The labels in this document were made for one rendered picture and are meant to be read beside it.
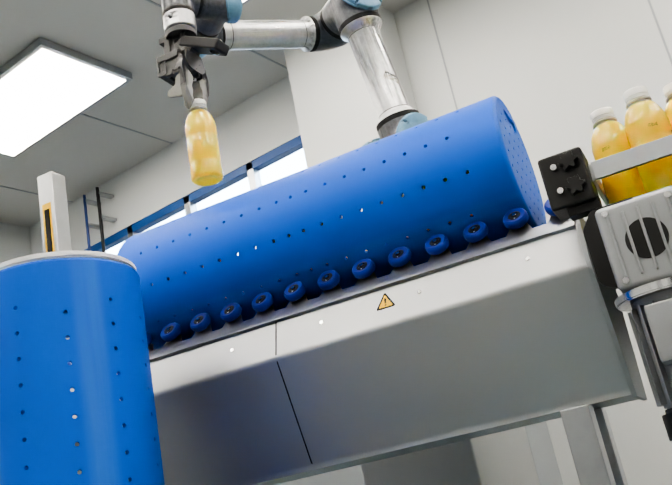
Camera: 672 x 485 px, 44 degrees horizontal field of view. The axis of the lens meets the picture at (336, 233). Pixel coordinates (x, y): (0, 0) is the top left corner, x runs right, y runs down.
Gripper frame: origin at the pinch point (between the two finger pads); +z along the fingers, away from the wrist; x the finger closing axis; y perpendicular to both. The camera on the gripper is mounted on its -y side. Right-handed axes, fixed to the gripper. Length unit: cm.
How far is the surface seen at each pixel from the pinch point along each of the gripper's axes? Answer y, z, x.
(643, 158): -85, 47, 9
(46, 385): 7, 64, 41
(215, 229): -3.1, 31.7, 3.8
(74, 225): 353, -176, -346
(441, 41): 11, -168, -287
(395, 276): -38, 51, 0
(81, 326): 3, 55, 37
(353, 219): -33, 39, 3
